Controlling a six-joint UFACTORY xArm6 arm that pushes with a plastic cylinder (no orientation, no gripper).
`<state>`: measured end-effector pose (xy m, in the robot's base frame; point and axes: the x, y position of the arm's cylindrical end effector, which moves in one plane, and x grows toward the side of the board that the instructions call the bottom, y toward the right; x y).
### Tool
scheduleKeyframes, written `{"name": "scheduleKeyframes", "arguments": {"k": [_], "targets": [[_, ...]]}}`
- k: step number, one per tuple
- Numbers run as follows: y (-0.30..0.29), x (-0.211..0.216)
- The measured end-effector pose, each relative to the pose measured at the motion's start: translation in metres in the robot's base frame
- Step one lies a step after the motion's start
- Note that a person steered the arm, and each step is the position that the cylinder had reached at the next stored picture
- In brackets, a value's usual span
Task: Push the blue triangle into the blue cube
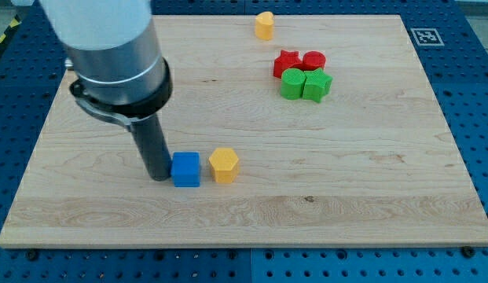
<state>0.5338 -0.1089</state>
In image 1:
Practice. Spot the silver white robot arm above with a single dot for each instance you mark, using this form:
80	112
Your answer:
113	47

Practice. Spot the blue cube block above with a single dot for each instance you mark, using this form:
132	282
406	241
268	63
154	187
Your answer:
185	170

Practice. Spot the yellow hexagon block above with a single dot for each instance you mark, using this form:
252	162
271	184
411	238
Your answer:
224	165

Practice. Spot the wooden board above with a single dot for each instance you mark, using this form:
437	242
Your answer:
373	165

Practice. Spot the green cylinder block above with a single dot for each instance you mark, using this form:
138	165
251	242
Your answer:
292	83

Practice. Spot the green star block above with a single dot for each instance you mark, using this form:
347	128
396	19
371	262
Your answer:
317	85

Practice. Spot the red star block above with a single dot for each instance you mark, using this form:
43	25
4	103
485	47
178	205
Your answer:
286	60

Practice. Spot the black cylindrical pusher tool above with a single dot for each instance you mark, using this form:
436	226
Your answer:
148	137

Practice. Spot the red cylinder block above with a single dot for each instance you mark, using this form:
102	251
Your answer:
313	60

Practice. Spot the yellow heart block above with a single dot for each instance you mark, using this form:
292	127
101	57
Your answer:
264	25

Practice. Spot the white fiducial marker tag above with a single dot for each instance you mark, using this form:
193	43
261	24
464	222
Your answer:
427	37

